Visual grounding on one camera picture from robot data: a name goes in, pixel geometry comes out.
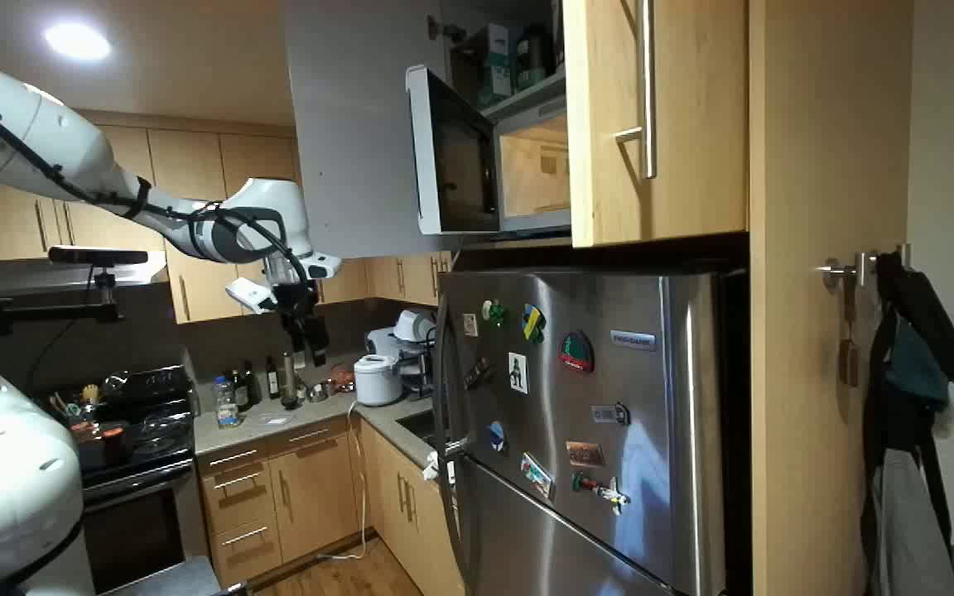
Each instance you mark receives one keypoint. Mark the round ceiling light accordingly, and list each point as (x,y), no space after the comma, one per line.
(79,42)

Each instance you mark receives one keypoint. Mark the wooden upper kitchen cabinets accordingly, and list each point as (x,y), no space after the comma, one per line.
(189,167)

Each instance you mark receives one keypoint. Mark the white microwave oven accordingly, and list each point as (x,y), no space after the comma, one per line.
(449,152)

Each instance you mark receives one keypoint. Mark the grey kitchen countertop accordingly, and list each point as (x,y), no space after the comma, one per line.
(265,417)

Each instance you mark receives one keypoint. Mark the black stereo camera bar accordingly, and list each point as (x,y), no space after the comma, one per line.
(99,256)

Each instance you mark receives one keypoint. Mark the blue landscape magnet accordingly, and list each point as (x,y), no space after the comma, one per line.
(536,473)

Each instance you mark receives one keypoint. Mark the black kitchen stove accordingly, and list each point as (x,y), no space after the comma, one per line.
(134,509)

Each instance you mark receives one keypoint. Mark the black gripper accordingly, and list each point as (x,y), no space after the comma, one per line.
(296,302)

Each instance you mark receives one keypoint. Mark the wooden cabinet door grey inside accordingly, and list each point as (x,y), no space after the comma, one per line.
(355,135)
(687,109)

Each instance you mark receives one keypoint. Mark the brown fridge magnet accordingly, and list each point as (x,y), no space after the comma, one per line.
(583,453)

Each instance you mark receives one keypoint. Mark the wooden kitchen cabinets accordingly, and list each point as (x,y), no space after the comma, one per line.
(189,167)
(312,498)

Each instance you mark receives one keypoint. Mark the blue strip magnet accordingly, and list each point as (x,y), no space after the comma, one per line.
(633,340)

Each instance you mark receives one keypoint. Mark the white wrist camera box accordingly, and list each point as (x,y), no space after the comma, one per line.
(251,296)

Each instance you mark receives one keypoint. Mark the yellow blue fridge magnet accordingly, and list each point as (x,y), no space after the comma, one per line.
(533,323)

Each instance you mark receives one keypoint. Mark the round red green magnet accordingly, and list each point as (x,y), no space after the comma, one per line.
(579,353)

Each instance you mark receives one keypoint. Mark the small clear jar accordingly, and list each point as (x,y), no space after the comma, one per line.
(226,403)

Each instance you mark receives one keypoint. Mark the slim dark bottle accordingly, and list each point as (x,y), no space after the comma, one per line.
(272,377)

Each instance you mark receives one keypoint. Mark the white square colourful magnet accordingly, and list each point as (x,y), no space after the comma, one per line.
(472,324)

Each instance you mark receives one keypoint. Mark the round blue magnet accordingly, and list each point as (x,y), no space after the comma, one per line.
(495,434)

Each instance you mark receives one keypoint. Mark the white rice cooker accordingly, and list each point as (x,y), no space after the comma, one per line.
(378,381)

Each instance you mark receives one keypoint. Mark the grey fridge magnet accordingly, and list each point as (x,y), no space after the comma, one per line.
(611,415)

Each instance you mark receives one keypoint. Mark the teal hanging bag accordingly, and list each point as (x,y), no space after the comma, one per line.
(916,365)

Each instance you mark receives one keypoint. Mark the small white appliance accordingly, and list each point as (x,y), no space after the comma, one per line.
(382,342)

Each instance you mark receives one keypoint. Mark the white photo magnet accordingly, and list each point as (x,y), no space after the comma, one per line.
(517,371)

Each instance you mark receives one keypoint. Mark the stainless steel fridge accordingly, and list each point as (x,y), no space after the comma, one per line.
(611,551)

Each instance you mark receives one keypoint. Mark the green fridge magnet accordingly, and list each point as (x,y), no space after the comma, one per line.
(495,317)

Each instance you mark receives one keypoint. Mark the dark container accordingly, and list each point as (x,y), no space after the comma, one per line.
(536,62)

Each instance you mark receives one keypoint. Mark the tall glass bottle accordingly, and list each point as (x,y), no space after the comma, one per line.
(291,381)

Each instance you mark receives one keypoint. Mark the white pot on rack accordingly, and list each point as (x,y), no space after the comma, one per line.
(411,324)

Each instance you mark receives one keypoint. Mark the wooden cabinet carcass grey inside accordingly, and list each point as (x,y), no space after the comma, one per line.
(529,94)

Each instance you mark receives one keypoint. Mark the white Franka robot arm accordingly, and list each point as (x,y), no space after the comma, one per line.
(48,143)

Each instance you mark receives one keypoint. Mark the wooden lower kitchen cabinets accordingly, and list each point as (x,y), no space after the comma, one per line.
(312,498)

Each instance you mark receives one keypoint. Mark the airplane shaped magnet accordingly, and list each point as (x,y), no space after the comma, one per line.
(601,487)

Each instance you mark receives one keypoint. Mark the grey hanging cloth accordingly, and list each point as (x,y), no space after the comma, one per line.
(911,532)

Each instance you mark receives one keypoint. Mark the dark cooking pot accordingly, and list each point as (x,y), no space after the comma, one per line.
(100,446)

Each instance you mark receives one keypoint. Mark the black hanging jacket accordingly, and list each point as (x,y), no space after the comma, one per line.
(901,300)

